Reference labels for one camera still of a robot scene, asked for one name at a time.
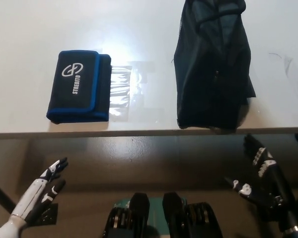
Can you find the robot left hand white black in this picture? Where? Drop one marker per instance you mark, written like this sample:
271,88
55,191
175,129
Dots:
31,196

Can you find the black pouch notebook blue trim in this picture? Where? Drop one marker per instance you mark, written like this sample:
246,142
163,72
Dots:
74,84

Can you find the clear tape patch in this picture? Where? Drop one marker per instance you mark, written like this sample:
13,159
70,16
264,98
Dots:
121,81

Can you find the black tape floor marker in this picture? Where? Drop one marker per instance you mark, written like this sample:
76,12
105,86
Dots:
48,213

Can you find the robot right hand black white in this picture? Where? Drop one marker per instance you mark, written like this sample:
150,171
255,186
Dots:
273,183

